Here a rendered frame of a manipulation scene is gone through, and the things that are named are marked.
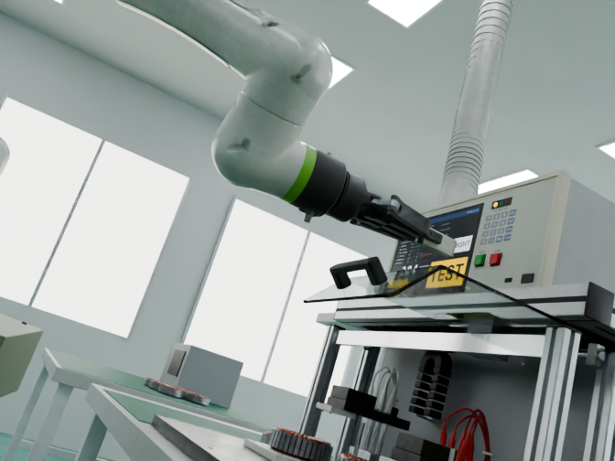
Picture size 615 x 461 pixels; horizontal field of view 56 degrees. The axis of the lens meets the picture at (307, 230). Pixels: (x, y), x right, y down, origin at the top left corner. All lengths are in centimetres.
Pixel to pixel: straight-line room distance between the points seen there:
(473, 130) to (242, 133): 207
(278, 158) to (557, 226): 44
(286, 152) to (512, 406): 57
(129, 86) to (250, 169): 515
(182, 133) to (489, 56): 356
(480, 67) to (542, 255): 214
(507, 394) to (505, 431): 6
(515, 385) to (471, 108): 195
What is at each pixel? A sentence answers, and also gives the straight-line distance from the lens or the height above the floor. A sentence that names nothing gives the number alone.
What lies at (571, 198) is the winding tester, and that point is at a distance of 100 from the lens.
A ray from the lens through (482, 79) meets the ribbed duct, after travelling 297.
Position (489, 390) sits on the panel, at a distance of 112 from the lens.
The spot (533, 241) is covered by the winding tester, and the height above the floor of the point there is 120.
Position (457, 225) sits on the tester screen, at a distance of 114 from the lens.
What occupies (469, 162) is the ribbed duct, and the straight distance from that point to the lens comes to 267.
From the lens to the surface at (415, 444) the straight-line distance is 90.
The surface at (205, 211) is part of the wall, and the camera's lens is 576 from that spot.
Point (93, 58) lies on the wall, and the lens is 599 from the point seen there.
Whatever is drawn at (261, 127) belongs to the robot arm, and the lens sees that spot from 80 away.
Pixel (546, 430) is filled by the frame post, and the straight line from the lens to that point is 79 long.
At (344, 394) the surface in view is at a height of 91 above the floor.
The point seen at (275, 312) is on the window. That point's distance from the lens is 589.
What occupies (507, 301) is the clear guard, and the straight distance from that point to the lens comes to 79.
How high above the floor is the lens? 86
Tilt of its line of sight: 17 degrees up
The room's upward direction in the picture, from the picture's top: 18 degrees clockwise
